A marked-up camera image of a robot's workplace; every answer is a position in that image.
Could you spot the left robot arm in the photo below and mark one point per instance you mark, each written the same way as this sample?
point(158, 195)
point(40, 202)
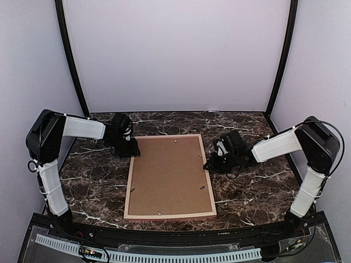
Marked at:
point(44, 142)

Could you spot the pink wooden picture frame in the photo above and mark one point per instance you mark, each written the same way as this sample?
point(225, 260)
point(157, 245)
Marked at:
point(170, 215)

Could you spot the white slotted cable duct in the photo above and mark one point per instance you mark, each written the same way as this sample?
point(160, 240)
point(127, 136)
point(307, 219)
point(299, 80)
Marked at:
point(99, 255)

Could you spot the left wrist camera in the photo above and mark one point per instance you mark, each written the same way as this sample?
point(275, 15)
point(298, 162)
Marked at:
point(128, 134)

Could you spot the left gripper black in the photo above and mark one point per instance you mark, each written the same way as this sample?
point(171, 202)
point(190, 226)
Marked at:
point(132, 151)

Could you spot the left black corner post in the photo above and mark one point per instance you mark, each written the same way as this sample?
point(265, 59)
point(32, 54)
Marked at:
point(60, 13)

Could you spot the black corner post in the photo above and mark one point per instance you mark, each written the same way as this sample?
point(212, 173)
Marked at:
point(60, 13)
point(283, 58)

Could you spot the black front rail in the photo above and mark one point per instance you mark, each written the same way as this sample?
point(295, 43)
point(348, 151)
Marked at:
point(268, 235)

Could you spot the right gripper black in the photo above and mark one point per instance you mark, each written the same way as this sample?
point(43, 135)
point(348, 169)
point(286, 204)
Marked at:
point(214, 166)

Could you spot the brown cardboard backing board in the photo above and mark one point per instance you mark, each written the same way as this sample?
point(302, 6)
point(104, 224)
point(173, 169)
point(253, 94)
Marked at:
point(167, 175)

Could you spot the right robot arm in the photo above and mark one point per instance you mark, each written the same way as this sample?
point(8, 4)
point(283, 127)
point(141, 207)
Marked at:
point(322, 144)

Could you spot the right black corner post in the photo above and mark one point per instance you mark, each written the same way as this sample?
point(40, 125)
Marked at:
point(283, 58)

